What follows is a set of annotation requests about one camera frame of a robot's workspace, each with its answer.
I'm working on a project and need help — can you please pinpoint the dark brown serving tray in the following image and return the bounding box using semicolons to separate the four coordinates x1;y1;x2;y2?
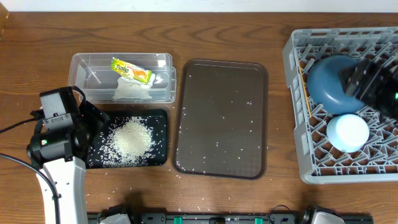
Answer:
172;59;268;180

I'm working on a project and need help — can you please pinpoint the black rectangular bin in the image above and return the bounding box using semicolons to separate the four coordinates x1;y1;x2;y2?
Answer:
86;109;168;169

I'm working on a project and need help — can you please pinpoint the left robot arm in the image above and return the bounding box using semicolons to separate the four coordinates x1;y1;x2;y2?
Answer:
27;86;109;223

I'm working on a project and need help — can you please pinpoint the wooden chopstick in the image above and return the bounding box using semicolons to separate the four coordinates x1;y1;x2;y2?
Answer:
298;64;312;118

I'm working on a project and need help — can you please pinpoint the grey dishwasher rack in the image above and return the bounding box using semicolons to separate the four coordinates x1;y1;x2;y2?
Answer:
282;27;397;184

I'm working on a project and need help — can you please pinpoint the yellow green snack wrapper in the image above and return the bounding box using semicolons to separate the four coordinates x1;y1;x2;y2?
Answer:
111;57;152;84

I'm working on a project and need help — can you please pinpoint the white paper napkin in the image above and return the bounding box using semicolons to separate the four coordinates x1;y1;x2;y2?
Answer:
113;77;155;100

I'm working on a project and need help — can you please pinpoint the clear plastic waste bin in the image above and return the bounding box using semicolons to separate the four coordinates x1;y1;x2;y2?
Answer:
68;53;177;104

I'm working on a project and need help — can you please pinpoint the blue plate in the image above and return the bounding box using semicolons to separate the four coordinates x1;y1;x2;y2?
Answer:
307;55;365;114

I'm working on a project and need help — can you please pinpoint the light blue rice bowl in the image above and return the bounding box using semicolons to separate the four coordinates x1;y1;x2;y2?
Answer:
326;114;370;153

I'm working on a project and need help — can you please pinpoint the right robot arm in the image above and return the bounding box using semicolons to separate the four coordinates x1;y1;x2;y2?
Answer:
339;60;397;119

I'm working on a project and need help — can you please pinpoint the pile of white rice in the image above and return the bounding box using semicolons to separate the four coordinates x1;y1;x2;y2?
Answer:
96;116;156;167

